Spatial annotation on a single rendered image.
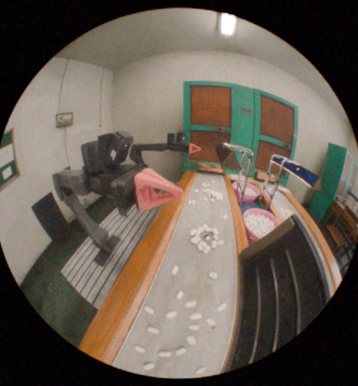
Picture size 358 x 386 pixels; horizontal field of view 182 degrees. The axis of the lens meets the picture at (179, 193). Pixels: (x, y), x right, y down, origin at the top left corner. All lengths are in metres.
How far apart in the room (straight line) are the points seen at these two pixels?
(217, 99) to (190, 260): 1.30
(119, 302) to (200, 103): 1.47
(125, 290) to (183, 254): 0.27
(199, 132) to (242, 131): 0.45
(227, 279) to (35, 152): 2.25
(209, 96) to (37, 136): 2.22
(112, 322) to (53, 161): 1.98
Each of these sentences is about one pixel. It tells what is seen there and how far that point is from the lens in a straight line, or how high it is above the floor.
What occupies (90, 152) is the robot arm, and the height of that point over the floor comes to 1.15.
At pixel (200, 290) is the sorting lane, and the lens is 0.43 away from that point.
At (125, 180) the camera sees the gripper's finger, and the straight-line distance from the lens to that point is 0.17.
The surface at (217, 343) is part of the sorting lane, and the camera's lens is 0.46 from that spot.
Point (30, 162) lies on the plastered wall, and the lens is 2.01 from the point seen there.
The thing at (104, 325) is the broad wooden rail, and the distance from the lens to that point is 0.47.
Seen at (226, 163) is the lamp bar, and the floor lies 1.06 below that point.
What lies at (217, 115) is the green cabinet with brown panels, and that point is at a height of 1.39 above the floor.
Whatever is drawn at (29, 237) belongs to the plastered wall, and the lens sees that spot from 2.17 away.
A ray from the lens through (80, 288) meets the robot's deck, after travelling 0.66.
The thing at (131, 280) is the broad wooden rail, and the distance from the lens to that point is 0.44.
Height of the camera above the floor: 1.16
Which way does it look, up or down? 30 degrees down
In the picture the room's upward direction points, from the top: straight up
